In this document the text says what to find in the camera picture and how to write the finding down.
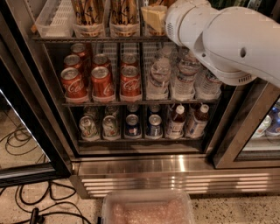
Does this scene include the blue Pepsi can left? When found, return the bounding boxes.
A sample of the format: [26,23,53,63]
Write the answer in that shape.
[125,114,141,137]

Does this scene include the blue Pepsi can right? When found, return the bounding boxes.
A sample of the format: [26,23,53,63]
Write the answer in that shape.
[146,115,163,138]

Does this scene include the tea bottle right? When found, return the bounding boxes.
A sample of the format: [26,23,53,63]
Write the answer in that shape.
[185,104,209,138]

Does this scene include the black floor cables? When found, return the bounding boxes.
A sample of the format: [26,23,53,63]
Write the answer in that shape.
[0,180,92,224]

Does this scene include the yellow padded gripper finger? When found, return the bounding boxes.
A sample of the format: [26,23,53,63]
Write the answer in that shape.
[141,5,167,36]

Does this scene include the right glass fridge door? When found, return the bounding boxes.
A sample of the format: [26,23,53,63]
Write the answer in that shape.
[213,79,280,169]

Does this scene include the second row left cola can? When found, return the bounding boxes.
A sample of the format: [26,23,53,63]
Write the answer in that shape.
[64,54,84,74]

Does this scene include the orange can left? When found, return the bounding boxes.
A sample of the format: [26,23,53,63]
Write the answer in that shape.
[71,0,104,25]

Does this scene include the clear plastic bin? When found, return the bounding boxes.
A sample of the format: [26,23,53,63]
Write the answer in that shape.
[101,189,195,224]

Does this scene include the green soda can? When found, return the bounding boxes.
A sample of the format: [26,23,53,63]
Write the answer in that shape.
[102,115,119,137]
[79,115,99,140]

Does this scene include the blue pepsi can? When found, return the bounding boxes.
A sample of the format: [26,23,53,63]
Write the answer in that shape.
[146,115,163,138]
[125,114,141,137]

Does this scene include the tea bottle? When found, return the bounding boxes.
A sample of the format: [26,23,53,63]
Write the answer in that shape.
[185,104,209,138]
[166,105,186,139]

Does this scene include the blue can behind right door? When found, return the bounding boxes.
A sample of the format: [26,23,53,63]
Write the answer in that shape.
[265,104,280,137]

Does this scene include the orange can middle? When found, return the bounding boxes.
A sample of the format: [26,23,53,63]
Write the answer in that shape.
[110,0,137,25]

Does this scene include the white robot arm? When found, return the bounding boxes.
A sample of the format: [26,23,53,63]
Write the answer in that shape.
[141,0,280,88]

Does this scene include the front left Coca-Cola can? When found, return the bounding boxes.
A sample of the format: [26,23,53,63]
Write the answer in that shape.
[60,67,88,99]

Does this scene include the open glass fridge door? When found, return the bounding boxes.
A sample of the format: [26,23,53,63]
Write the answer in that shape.
[0,13,71,187]

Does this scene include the back left cola can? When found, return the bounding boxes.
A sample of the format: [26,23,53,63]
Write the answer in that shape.
[71,43,90,59]

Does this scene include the steel fridge base grille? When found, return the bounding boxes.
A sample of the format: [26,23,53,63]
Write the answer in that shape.
[70,155,280,199]

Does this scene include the second row right cola can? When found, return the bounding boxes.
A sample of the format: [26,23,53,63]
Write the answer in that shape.
[121,53,138,67]

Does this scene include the second row cola can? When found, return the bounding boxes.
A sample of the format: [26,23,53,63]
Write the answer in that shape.
[64,54,84,74]
[92,53,111,70]
[121,53,138,67]

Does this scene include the coca-cola can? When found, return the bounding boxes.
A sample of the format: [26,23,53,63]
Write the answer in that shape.
[91,66,114,97]
[60,67,88,99]
[120,66,141,96]

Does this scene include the front right Coca-Cola can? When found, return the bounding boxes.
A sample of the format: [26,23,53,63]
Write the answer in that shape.
[120,66,141,96]

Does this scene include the front middle Coca-Cola can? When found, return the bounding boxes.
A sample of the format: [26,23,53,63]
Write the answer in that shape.
[91,66,114,97]

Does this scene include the front middle water bottle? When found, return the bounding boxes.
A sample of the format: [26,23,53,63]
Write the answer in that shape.
[172,51,201,101]

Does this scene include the green soda can right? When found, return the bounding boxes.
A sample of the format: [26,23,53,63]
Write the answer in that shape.
[102,115,119,137]

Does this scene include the green soda can left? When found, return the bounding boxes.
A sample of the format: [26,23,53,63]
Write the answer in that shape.
[79,115,99,140]

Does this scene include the empty white shelf tray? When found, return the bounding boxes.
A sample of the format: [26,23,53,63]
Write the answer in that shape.
[35,0,74,38]

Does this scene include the second row middle cola can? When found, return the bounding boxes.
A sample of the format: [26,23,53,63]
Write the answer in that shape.
[92,53,111,70]

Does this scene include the tea bottle left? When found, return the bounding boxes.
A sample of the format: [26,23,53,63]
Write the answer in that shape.
[166,105,186,139]

